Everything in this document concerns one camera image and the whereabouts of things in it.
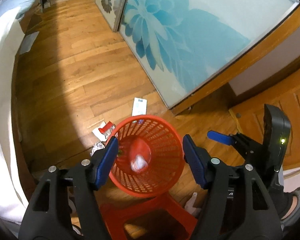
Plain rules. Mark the red white wrapper on floor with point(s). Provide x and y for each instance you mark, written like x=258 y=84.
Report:
x=103 y=130

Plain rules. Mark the bed with blue sheet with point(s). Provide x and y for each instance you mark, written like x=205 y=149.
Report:
x=5 y=104

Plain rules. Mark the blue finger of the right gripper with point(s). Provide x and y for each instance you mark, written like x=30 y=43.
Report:
x=219 y=137

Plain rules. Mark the floral sliding wardrobe door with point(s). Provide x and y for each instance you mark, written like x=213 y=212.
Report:
x=182 y=44

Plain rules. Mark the red plastic stool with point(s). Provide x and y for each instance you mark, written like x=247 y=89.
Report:
x=161 y=218

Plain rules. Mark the red plastic trash basket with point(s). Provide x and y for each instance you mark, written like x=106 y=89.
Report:
x=150 y=159

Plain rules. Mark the white paper ball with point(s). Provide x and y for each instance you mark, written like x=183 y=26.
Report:
x=97 y=146

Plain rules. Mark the grey slipper on foot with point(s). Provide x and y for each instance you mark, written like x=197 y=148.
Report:
x=293 y=214

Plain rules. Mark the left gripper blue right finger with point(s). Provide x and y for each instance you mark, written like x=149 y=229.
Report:
x=197 y=159

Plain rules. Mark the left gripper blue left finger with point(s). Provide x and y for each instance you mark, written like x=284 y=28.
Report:
x=105 y=160

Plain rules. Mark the white paper card on floor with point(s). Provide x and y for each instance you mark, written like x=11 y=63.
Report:
x=139 y=107

